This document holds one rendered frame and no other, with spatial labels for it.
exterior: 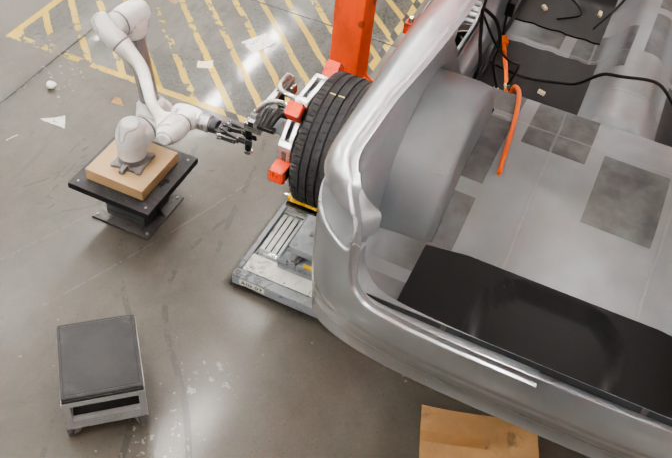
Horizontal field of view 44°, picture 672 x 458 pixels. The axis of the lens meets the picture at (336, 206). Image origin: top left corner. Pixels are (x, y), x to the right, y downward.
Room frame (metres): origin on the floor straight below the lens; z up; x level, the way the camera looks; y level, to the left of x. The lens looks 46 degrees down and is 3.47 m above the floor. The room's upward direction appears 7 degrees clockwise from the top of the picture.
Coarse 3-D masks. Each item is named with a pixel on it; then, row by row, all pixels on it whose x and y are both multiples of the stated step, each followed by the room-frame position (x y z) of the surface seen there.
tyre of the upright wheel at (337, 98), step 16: (336, 80) 3.04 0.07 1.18; (352, 80) 3.06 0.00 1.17; (368, 80) 3.13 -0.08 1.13; (320, 96) 2.92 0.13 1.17; (336, 96) 2.93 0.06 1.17; (352, 96) 2.94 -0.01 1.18; (320, 112) 2.84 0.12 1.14; (336, 112) 2.84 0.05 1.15; (304, 128) 2.79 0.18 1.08; (320, 128) 2.79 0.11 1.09; (336, 128) 2.78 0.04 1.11; (304, 144) 2.74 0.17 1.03; (320, 144) 2.73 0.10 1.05; (304, 160) 2.70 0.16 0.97; (320, 160) 2.70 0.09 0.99; (304, 176) 2.68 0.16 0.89; (320, 176) 2.66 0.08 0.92; (304, 192) 2.68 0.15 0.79
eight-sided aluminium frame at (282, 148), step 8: (312, 80) 3.09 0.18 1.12; (320, 80) 3.11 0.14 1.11; (304, 88) 3.02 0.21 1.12; (312, 88) 3.07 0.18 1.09; (304, 96) 2.99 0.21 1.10; (312, 96) 2.97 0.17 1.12; (304, 104) 2.92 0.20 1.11; (288, 120) 2.87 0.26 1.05; (288, 128) 2.84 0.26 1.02; (296, 128) 2.84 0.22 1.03; (296, 136) 2.83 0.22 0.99; (280, 144) 2.79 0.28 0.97; (288, 144) 2.79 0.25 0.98; (280, 152) 2.79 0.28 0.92; (288, 152) 2.77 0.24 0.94; (288, 160) 2.77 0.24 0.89; (288, 184) 2.78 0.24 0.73
